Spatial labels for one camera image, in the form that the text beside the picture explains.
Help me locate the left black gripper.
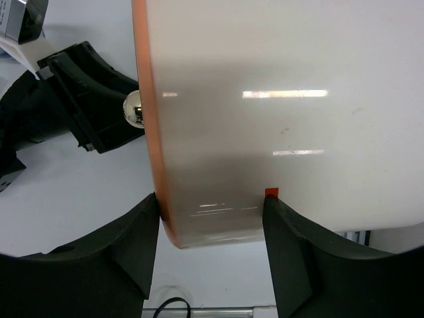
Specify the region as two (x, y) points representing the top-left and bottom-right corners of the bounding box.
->
(1, 41), (144, 191)

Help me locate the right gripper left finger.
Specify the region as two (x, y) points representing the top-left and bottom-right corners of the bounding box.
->
(1, 194), (160, 317)

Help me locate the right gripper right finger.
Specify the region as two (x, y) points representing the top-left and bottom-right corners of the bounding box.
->
(263, 195), (423, 317)

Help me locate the round drawer organizer box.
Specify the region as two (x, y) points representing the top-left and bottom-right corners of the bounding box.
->
(132, 1), (423, 248)

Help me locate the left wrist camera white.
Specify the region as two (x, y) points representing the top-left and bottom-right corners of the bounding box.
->
(1, 0), (56, 74)

